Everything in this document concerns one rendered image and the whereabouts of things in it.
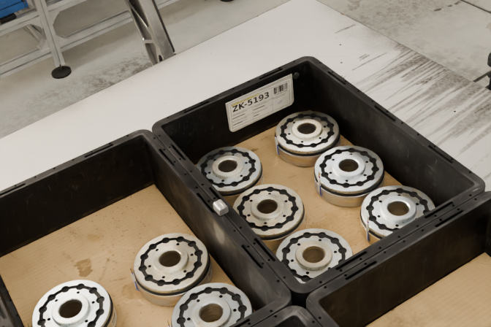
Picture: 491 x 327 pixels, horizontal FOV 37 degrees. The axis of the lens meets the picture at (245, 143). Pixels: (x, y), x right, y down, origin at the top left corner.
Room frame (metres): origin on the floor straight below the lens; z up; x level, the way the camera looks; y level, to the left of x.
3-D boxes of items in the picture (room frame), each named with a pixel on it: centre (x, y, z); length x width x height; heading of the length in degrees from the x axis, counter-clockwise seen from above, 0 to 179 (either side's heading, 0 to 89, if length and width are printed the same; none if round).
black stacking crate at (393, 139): (0.76, -0.08, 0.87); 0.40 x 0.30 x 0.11; 27
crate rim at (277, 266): (0.76, -0.08, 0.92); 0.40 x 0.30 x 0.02; 27
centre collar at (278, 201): (0.73, -0.02, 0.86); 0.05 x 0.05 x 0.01
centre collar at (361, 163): (0.79, -0.15, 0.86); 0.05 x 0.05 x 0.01
